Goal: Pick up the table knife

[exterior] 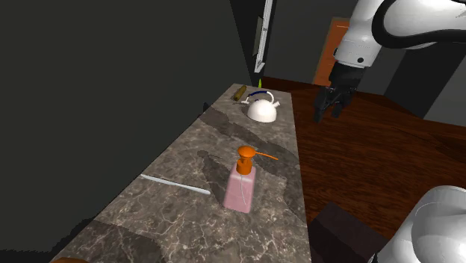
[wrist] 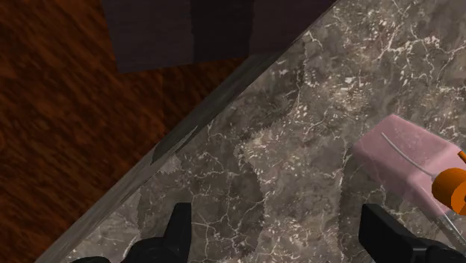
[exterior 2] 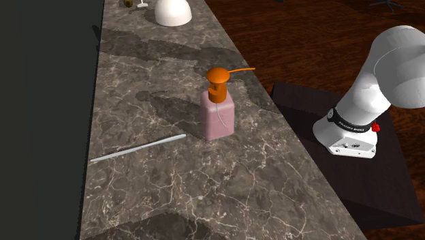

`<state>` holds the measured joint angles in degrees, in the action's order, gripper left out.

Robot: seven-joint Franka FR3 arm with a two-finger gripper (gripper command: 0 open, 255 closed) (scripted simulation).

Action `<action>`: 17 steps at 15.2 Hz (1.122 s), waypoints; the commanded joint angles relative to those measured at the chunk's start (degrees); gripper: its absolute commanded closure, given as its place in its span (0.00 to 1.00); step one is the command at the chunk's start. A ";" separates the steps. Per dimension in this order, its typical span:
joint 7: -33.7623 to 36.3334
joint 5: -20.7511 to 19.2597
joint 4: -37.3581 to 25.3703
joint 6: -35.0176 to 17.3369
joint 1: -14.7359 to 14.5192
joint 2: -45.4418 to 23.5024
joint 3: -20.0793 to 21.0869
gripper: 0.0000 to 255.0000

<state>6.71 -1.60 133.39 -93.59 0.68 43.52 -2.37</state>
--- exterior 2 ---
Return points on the small olive-green round object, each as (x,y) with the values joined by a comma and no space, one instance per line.
(128,2)

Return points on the pink soap dispenser orange pump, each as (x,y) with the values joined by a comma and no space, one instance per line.
(217,116)

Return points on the long silver knife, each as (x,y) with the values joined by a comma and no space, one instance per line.
(137,148)

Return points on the dark robot stand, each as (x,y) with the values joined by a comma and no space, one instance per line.
(365,186)

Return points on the white dome-shaped bowl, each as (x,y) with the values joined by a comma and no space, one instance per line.
(172,12)

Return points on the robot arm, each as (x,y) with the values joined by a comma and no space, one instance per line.
(365,96)

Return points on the dark office chair base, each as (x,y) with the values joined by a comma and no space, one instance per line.
(386,4)

